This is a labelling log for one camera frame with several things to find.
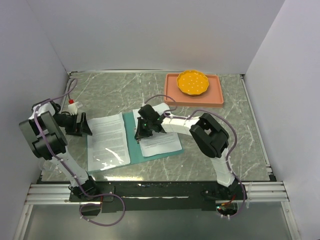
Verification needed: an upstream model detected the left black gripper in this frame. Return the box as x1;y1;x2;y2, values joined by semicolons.
52;112;92;137

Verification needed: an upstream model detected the printed paper sheet top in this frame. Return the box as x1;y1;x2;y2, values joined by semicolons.
87;113;131;173

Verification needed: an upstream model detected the teal file folder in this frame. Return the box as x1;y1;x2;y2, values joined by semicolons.
86;111;185;175

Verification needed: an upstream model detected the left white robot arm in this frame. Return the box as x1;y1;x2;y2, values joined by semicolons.
19;99;100;201

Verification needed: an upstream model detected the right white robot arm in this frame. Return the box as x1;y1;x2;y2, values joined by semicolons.
134;104;238;200

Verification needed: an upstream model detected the clear glass cup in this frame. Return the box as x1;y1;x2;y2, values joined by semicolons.
38;159;61;174

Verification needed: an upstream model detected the orange dotted plate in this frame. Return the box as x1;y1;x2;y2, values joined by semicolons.
176;70;210;96

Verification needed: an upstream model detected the pink rectangular tray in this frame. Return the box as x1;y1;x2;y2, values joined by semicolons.
163;70;224;108

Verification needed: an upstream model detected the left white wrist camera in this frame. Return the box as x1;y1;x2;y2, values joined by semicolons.
67;99;83;116

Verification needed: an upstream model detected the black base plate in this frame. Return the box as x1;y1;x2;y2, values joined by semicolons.
69;181;247;213

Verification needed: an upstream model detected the aluminium frame rail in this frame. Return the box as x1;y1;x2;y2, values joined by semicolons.
25;181;289;205

